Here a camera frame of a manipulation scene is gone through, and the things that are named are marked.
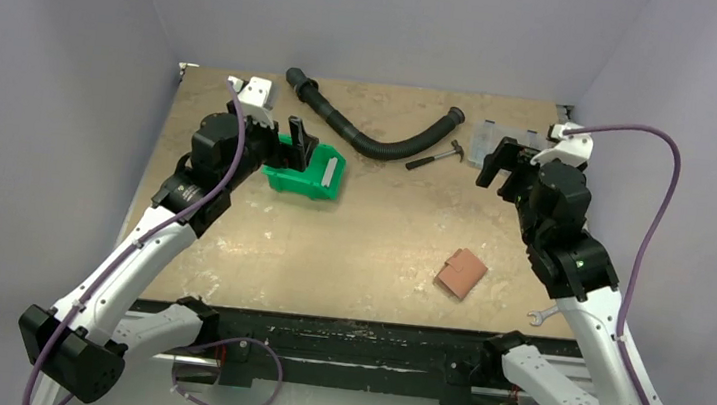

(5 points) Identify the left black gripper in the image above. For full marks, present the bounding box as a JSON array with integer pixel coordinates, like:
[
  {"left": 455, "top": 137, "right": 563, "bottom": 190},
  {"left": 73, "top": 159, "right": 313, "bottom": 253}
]
[{"left": 219, "top": 98, "right": 319, "bottom": 198}]

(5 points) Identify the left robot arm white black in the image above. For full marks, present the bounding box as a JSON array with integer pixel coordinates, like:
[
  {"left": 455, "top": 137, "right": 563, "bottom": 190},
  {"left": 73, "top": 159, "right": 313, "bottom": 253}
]
[{"left": 18, "top": 110, "right": 319, "bottom": 405}]

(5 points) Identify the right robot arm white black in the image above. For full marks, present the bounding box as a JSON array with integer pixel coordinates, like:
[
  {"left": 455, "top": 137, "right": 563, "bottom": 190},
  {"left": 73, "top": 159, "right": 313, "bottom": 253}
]
[{"left": 476, "top": 138, "right": 664, "bottom": 405}]

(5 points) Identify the white card in bin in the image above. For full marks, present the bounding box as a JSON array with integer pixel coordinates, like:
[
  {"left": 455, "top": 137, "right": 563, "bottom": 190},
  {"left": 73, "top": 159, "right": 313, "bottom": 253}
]
[{"left": 321, "top": 157, "right": 339, "bottom": 188}]

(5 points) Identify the clear plastic organizer box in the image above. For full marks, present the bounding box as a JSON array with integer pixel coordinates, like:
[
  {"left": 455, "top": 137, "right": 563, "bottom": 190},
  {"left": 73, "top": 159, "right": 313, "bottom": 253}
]
[{"left": 466, "top": 117, "right": 562, "bottom": 178}]

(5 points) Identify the green plastic bin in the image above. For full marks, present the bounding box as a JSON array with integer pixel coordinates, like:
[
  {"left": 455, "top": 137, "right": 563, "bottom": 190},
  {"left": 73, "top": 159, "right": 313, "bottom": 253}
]
[{"left": 260, "top": 143, "right": 347, "bottom": 201}]

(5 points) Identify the silver wrench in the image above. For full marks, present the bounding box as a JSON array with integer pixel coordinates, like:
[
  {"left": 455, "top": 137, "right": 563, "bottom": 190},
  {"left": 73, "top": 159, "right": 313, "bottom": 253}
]
[{"left": 528, "top": 305, "right": 559, "bottom": 327}]

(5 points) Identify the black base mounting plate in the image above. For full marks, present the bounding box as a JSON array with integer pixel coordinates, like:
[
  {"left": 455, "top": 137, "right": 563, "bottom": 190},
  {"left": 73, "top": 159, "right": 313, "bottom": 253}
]
[{"left": 165, "top": 307, "right": 581, "bottom": 405}]

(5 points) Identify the small black-handled hammer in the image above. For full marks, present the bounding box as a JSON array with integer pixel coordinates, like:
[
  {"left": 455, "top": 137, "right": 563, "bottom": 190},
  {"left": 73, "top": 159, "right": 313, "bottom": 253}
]
[{"left": 404, "top": 139, "right": 465, "bottom": 171}]

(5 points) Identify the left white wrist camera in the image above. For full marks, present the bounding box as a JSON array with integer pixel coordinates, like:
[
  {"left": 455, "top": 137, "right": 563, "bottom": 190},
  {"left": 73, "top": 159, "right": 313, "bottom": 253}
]
[{"left": 226, "top": 75, "right": 278, "bottom": 113}]

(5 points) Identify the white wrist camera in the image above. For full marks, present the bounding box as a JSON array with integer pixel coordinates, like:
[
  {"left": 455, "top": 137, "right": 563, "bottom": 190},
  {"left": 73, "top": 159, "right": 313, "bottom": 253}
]
[
  {"left": 530, "top": 122, "right": 594, "bottom": 167},
  {"left": 226, "top": 75, "right": 278, "bottom": 113}
]

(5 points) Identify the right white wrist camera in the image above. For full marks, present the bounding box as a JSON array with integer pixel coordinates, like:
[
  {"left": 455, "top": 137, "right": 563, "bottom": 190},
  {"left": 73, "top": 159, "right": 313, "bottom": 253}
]
[{"left": 530, "top": 122, "right": 594, "bottom": 167}]

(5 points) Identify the black corrugated hose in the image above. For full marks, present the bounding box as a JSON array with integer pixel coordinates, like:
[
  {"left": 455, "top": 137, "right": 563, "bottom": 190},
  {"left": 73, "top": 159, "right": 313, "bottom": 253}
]
[{"left": 277, "top": 65, "right": 470, "bottom": 170}]

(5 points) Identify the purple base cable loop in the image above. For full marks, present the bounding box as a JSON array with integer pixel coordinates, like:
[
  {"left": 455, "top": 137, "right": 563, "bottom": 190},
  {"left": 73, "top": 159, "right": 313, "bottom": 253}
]
[{"left": 167, "top": 330, "right": 287, "bottom": 405}]

